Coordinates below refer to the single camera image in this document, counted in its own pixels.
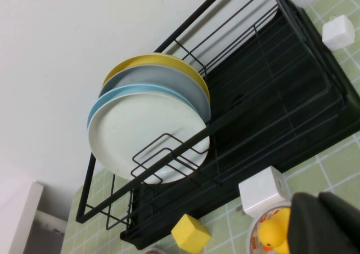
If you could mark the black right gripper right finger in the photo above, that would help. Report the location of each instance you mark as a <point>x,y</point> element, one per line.
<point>348,217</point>

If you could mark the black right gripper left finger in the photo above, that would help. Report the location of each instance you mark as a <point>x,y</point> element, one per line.
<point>309,226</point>

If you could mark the cream white plate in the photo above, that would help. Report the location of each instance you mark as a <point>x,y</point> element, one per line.
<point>135,130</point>

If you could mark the grey plate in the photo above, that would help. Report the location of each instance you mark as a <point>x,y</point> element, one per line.
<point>168,82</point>

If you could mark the yellow plate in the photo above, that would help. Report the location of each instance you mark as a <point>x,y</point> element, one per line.
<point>168,59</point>

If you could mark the light blue plate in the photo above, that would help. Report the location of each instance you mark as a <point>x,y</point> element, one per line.
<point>112,97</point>

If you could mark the yellow rubber duck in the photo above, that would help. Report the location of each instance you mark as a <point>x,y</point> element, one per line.
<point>272,228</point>

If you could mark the white power adapter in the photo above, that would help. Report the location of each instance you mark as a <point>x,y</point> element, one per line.
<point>258,192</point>

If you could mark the black plastic drip tray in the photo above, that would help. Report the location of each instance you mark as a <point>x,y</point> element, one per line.
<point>219,197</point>

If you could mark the yellow cube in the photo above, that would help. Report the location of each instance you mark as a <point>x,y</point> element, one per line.
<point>191,234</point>

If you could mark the small white cube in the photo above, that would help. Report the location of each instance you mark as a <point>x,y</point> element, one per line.
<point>337,33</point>

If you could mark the white board panel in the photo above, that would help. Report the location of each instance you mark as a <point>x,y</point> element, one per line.
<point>19,223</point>

